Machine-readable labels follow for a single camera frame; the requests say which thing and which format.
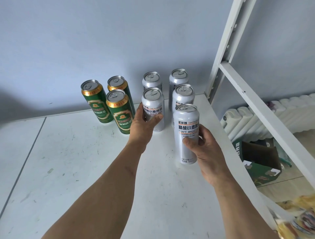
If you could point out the person's right hand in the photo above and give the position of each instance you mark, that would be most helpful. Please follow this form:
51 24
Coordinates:
209 157

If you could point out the person's left hand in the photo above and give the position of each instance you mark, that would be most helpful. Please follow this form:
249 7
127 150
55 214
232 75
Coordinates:
140 130

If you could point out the person's right thumb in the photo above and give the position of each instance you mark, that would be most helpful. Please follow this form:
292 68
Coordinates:
190 144

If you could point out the person's left thumb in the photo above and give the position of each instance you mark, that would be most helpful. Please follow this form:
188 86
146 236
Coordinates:
154 118

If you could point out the silver beer can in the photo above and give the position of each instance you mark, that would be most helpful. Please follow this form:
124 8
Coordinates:
152 103
151 81
177 77
183 97
185 123

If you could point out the person's left forearm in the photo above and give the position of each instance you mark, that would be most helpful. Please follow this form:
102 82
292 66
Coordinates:
98 197

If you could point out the person's right forearm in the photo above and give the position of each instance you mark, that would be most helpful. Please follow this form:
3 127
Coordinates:
241 209

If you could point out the green beer can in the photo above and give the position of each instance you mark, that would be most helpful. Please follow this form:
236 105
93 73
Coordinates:
120 115
96 105
118 83

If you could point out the green cardboard box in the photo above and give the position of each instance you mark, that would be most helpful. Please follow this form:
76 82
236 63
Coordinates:
258 160

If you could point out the white radiator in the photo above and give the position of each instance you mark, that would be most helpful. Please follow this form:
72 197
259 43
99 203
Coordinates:
290 113

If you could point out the pile of yellow snack packets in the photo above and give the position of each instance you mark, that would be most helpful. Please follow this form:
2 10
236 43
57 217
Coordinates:
297 216

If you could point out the white metal shelf frame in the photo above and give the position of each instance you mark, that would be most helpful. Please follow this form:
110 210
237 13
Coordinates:
258 103

